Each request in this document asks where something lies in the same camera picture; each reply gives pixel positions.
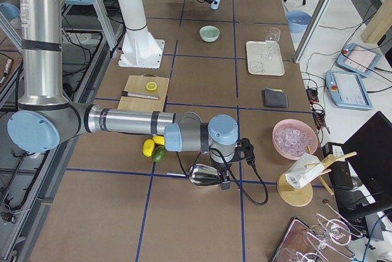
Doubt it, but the wooden stand with round base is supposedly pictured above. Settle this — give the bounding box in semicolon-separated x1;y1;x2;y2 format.
277;152;357;207

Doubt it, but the green lime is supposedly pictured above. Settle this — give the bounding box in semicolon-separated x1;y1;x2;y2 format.
151;146;167;162

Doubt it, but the blue teach pendant near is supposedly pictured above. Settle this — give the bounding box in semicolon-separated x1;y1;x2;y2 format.
325;70;372;110

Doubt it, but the white carton on stand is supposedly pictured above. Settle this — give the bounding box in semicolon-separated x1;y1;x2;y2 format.
285;153;324;189

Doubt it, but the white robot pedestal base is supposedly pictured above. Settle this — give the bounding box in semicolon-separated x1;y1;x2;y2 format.
118;0;165;69

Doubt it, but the blue teach pendant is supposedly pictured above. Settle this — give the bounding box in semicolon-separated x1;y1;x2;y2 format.
336;43;381;77
325;70;372;110

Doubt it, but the grey folded cloth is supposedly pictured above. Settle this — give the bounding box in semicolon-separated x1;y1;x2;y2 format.
262;88;288;108

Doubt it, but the light blue cup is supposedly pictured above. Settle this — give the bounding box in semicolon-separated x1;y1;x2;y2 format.
210;0;221;10

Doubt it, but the lemon half slice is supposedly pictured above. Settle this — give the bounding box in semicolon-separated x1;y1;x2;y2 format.
146;81;158;92

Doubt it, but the blue teach pendant far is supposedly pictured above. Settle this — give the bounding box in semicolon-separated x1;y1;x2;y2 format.
336;43;381;77

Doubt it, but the clear wine glass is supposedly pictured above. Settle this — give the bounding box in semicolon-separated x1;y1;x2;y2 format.
261;27;281;61

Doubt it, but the cream bear serving tray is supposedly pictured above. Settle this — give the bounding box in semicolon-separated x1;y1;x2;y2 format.
246;41;285;77

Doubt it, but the green bowl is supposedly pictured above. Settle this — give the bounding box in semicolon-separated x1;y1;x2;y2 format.
199;26;221;42

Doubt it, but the black laptop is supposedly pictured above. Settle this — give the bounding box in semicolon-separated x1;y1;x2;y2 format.
338;111;391;221

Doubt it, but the pink bowl of ice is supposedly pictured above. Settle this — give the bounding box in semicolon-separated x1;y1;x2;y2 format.
272;119;319;160

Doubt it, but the whole yellow lemon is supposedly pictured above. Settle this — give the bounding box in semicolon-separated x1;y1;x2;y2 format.
153;135;165;146

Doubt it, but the aluminium frame post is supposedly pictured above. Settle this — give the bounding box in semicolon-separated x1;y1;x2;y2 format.
293;0;331;63

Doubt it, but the steel ice scoop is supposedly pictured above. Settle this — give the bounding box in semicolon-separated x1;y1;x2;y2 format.
167;163;221;187

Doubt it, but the blue bowl with fork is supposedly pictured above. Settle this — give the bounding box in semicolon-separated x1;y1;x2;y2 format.
286;10;312;33

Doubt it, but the wooden cutting board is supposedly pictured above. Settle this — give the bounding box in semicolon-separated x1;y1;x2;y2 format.
118;75;169;111

